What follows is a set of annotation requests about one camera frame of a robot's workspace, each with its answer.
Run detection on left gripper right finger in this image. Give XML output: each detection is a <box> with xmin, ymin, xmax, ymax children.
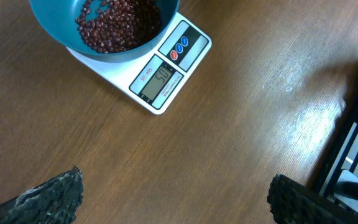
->
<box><xmin>267</xmin><ymin>174</ymin><xmax>358</xmax><ymax>224</ymax></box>

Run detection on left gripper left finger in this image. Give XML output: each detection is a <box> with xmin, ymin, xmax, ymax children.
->
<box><xmin>0</xmin><ymin>166</ymin><xmax>84</xmax><ymax>224</ymax></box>

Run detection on white digital kitchen scale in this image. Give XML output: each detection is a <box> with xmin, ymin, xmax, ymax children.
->
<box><xmin>68</xmin><ymin>13</ymin><xmax>212</xmax><ymax>114</ymax></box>

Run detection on teal plastic bowl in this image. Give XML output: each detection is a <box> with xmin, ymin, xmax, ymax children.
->
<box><xmin>29</xmin><ymin>0</ymin><xmax>180</xmax><ymax>62</ymax></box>

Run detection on red beans in bowl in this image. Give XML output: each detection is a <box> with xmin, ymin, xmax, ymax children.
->
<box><xmin>75</xmin><ymin>0</ymin><xmax>162</xmax><ymax>54</ymax></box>

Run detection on aluminium frame rail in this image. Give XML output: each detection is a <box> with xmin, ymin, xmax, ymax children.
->
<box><xmin>309</xmin><ymin>40</ymin><xmax>358</xmax><ymax>215</ymax></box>

